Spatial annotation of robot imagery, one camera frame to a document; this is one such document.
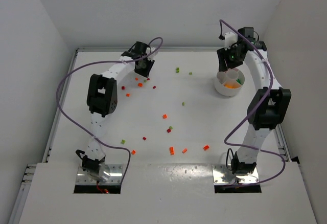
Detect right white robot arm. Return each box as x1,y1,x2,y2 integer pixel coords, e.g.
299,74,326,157
217,27,291,175

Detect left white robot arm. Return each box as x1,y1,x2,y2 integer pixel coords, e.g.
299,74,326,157
80,41,158,182

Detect yellow-orange legos in bowl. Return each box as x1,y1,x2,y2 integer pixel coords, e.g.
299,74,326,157
223,80,242,89

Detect white divided bowl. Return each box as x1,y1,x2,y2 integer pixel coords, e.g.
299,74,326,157
214,68,245,97

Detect orange double lego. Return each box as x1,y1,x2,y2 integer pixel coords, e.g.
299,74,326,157
169,147,174,155

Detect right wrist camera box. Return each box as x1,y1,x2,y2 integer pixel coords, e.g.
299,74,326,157
224,32,238,50

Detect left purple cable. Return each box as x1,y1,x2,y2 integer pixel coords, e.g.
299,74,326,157
56,37,164,181

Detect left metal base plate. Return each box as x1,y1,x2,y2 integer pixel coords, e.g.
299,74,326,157
76,164,123,186

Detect metal base plate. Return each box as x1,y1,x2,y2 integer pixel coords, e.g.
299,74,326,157
212,164,260,186
76,164,123,186

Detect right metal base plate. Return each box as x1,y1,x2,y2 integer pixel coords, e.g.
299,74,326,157
212,164,260,186

